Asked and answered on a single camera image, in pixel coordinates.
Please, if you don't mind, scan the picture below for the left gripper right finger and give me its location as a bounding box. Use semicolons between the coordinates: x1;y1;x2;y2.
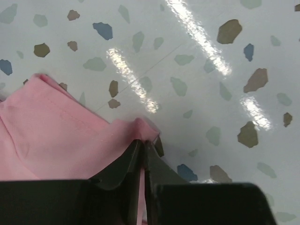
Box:
144;141;276;225

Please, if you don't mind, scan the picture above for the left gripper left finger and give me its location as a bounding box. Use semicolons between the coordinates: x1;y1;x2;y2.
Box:
0;140;142;225

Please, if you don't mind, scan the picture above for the pink t shirt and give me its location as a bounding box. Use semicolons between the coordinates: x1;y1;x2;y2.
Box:
0;74;158;225

